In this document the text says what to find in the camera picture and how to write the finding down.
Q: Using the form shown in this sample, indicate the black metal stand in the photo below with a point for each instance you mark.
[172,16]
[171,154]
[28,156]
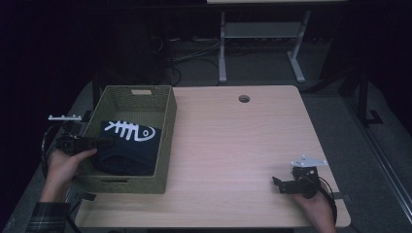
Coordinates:
[363,97]

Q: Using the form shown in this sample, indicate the white metal frame table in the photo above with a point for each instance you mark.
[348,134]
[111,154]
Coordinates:
[259,29]

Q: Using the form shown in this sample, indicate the black tape strip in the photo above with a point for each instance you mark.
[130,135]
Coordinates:
[88,196]

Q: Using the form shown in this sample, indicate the person's left hand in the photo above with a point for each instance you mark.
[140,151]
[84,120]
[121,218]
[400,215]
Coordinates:
[63,168]

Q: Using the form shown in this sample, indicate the dark shirt with fishbone print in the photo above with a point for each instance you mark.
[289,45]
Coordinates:
[129,155]

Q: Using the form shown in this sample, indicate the grey tape strip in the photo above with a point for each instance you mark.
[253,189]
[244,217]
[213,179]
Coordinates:
[338,196]

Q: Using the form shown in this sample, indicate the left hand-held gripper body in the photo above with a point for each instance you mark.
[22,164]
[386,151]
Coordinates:
[74,144]

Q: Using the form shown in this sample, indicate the person's right hand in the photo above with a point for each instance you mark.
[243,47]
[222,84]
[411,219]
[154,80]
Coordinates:
[319,210]

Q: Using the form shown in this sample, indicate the green woven basket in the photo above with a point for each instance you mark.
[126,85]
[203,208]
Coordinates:
[136,103]

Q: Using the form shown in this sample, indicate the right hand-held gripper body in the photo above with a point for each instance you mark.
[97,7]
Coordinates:
[304,184]

